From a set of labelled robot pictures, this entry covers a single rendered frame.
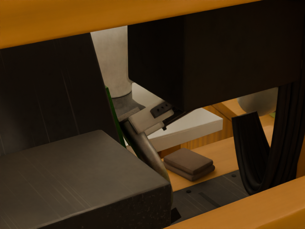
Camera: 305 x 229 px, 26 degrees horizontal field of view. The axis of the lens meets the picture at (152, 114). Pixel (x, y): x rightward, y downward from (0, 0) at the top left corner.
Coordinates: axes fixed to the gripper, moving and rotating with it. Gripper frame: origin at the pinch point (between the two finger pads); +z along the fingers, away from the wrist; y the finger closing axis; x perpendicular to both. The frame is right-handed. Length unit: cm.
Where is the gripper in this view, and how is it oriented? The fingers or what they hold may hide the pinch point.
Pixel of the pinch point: (144, 123)
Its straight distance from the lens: 105.7
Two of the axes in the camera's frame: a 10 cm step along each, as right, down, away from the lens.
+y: 2.3, -3.3, -9.2
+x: 5.3, 8.3, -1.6
